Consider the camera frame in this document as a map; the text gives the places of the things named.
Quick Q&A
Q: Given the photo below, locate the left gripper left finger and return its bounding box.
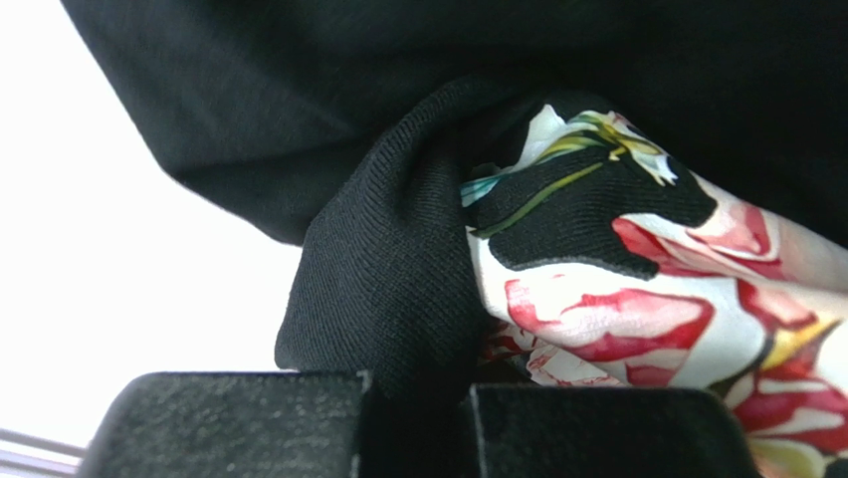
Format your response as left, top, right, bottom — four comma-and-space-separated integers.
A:
78, 372, 371, 478

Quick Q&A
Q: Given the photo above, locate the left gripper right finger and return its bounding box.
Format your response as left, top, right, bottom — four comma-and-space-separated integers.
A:
467, 384, 758, 478

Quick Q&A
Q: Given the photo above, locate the black floral t-shirt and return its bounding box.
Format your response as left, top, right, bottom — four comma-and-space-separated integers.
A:
64, 1, 847, 477

